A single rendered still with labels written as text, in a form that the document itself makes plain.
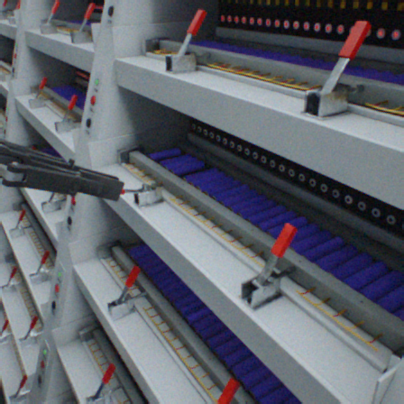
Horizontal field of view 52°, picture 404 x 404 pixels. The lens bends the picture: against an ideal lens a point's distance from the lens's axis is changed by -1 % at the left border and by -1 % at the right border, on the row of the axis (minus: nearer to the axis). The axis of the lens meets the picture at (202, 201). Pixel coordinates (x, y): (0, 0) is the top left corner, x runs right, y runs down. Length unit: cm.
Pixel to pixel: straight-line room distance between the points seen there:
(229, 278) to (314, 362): 14
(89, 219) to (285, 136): 51
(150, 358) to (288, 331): 29
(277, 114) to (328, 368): 24
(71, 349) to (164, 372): 37
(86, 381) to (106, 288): 20
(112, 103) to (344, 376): 58
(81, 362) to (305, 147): 69
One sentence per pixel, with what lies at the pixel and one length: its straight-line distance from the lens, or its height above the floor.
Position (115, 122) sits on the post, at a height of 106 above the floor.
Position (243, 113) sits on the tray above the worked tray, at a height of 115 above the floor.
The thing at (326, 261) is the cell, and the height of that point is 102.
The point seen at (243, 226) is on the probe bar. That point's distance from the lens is 53.
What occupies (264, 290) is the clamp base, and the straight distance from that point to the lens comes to 44.
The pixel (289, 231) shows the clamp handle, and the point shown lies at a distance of 43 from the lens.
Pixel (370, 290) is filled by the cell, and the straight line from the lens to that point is 46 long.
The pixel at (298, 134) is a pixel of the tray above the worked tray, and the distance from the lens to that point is 40.
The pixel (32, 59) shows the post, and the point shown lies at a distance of 144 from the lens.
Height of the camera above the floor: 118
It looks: 16 degrees down
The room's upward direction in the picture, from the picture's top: 16 degrees clockwise
